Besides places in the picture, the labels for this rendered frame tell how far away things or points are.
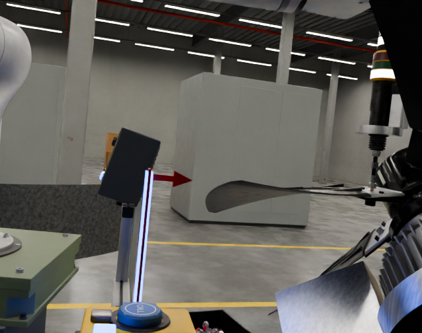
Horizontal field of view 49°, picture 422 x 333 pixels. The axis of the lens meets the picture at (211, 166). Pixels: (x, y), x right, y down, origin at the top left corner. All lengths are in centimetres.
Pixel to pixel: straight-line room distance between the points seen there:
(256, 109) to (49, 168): 312
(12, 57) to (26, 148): 575
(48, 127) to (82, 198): 416
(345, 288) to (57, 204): 190
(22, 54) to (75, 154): 400
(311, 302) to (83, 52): 443
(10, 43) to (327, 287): 68
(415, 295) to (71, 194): 206
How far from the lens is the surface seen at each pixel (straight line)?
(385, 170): 81
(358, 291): 73
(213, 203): 75
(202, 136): 684
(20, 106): 666
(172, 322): 44
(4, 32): 92
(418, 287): 62
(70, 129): 491
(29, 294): 78
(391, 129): 74
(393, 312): 64
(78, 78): 494
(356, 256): 84
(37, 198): 240
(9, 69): 93
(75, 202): 250
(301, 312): 74
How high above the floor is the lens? 124
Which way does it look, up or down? 3 degrees down
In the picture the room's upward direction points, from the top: 6 degrees clockwise
